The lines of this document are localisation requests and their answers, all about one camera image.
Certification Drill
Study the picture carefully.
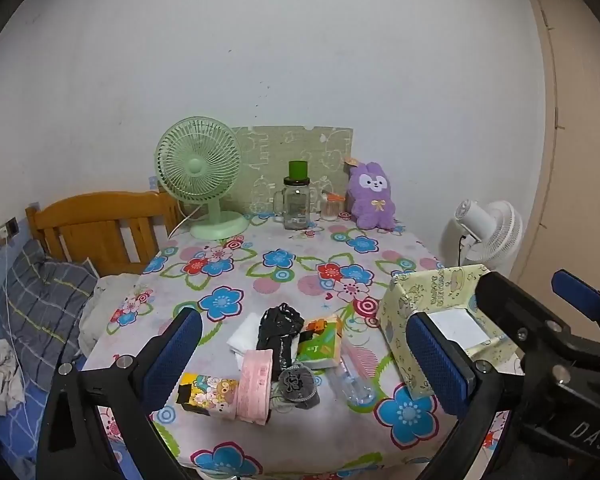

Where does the black plastic bag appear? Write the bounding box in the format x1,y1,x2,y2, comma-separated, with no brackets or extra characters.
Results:
255,302,305,376

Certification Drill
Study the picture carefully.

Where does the yellow patterned storage box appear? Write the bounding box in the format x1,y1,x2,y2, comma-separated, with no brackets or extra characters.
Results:
377,264,523,401

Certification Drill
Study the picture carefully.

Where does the white cloth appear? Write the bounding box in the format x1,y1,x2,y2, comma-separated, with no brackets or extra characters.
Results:
0,339,26,416
226,312,261,356

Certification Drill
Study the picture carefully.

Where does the clear plastic bottle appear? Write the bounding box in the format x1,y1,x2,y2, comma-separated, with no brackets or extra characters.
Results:
327,342,376,406

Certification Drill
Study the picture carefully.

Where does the floral tablecloth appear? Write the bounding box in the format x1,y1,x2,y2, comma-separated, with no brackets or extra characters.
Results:
80,212,511,480

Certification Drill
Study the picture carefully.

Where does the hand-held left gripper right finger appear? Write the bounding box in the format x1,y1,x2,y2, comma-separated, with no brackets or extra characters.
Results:
405,311,531,480

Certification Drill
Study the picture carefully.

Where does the white standing fan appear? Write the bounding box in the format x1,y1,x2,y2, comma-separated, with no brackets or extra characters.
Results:
439,199,523,281

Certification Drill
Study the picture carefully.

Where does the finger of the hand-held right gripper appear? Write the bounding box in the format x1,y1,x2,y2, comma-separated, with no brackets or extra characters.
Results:
472,271,576,361
551,269,600,346

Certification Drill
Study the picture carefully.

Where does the wall socket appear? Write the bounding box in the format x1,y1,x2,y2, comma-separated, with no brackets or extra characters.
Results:
0,216,20,248

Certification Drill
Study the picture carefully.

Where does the small glass jar orange lid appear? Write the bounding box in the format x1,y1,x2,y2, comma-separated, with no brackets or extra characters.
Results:
320,192,345,222

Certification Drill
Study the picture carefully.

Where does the cartoon printed pouch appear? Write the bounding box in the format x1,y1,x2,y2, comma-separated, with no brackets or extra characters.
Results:
176,372,241,418

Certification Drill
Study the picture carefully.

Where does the green desk fan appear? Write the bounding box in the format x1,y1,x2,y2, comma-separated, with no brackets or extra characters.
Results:
155,116,248,241

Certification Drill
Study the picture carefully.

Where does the white crumpled cloth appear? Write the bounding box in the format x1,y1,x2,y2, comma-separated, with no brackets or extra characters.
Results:
0,339,26,416

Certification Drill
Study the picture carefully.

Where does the green tissue pack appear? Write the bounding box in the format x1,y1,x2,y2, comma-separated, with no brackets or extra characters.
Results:
294,314,345,368

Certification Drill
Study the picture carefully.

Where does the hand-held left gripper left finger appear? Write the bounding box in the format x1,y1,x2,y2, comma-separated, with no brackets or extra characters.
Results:
36,307,203,480

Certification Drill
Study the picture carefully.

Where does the green patterned board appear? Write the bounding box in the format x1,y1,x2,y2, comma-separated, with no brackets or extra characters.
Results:
230,125,355,216

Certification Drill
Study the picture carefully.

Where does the beige door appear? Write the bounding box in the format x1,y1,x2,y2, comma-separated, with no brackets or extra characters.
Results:
510,0,600,301

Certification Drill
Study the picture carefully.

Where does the glass mug jar green lid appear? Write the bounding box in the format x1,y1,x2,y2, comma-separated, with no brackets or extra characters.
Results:
274,160,321,232

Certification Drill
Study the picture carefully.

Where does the grey plaid pillow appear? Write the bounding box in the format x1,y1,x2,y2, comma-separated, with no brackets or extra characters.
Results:
0,239,101,392

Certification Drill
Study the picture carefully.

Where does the white charging cable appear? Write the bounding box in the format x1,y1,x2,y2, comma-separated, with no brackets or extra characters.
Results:
0,245,31,411

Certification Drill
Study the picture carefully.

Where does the white fan cable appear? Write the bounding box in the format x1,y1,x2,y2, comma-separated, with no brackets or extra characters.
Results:
167,205,201,241

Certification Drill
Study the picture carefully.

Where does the blue bed sheet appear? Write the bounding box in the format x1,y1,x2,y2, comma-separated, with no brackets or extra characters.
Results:
0,355,131,480

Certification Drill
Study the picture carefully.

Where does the white bedding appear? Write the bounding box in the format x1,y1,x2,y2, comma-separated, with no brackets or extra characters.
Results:
77,274,141,358

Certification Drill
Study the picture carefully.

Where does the purple plush rabbit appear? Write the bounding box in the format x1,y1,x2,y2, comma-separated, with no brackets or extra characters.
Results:
344,156,398,231

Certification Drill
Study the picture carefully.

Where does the wooden bed headboard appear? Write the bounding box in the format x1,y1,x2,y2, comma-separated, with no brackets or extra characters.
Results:
26,191,183,277

